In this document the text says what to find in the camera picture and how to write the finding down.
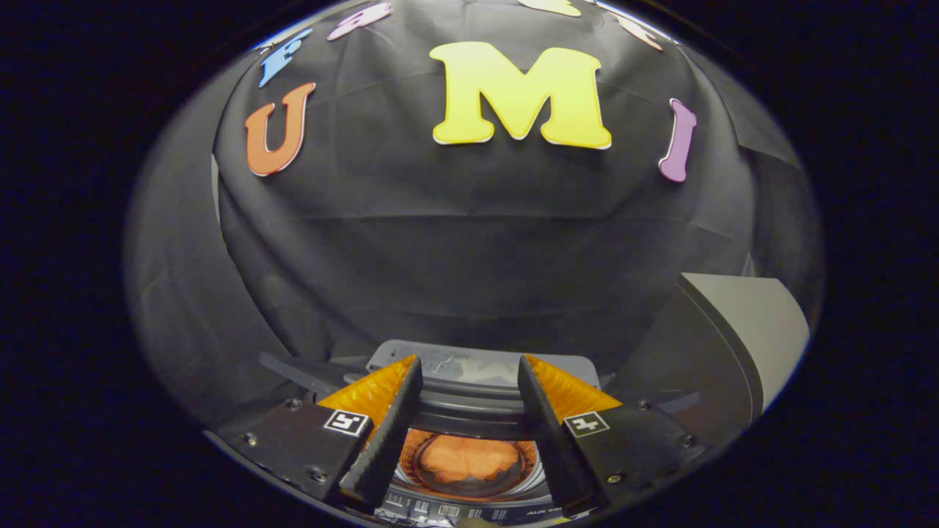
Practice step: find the black backdrop cloth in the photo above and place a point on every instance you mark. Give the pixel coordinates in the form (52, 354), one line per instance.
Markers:
(440, 242)

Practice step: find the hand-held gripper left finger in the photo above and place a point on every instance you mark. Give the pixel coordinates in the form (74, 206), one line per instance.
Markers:
(385, 444)

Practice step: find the beige cabinet with dark frame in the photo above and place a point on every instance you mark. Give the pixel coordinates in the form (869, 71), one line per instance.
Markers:
(755, 330)

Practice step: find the orange polo shirt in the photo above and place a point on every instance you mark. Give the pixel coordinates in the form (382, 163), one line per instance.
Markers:
(469, 458)

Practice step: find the grey washing machine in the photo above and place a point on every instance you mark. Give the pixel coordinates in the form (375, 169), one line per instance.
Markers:
(469, 511)

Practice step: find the dark washing machine lid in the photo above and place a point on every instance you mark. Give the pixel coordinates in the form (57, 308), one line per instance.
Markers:
(477, 367)

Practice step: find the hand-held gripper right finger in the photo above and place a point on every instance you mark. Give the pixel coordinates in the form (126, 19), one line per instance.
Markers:
(550, 444)

